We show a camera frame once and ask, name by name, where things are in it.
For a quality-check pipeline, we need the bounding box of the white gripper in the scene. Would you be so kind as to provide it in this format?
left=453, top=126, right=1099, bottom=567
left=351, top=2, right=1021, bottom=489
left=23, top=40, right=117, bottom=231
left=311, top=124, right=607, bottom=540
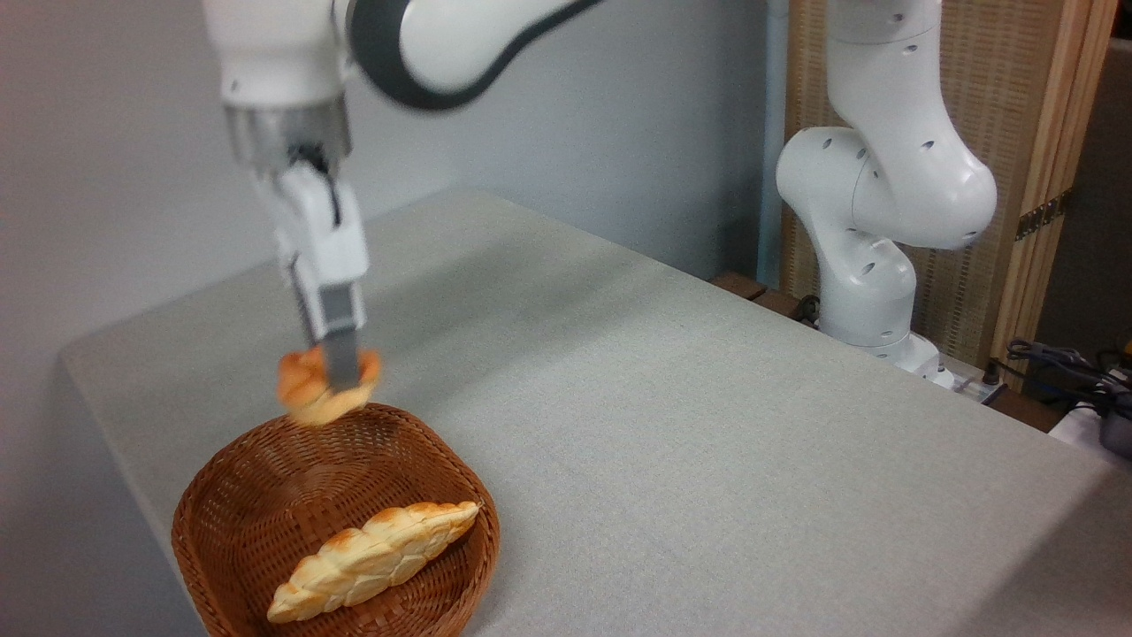
left=255, top=162, right=371, bottom=392

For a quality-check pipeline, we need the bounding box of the round orange bread roll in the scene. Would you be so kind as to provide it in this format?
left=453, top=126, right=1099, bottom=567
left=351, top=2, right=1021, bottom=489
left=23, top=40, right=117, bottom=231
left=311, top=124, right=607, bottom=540
left=276, top=346, right=384, bottom=428

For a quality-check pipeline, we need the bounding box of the long braided bread loaf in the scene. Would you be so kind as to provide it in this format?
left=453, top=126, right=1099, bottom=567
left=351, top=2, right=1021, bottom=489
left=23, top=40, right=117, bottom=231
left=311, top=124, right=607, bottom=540
left=266, top=500, right=482, bottom=625

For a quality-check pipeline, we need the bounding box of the brown woven wicker basket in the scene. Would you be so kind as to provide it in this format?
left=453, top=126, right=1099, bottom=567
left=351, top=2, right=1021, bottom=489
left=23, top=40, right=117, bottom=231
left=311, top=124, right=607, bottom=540
left=171, top=402, right=502, bottom=637

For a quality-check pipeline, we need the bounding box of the light blue vertical pipe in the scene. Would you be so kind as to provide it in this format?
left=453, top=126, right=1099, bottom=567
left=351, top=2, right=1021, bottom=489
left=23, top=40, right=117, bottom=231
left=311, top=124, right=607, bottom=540
left=755, top=0, right=791, bottom=289

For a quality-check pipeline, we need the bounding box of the brass screen hinge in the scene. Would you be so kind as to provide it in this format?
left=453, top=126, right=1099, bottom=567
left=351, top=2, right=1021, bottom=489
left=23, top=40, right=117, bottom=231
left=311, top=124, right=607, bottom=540
left=1014, top=189, right=1074, bottom=242

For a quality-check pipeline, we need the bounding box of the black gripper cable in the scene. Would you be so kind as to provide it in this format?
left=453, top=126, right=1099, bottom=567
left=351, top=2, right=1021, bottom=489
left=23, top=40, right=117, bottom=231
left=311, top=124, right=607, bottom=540
left=294, top=144, right=343, bottom=227

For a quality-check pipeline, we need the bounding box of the bundle of black cables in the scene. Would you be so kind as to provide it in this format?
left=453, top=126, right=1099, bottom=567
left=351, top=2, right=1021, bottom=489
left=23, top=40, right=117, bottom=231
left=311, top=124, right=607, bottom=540
left=992, top=339, right=1132, bottom=418

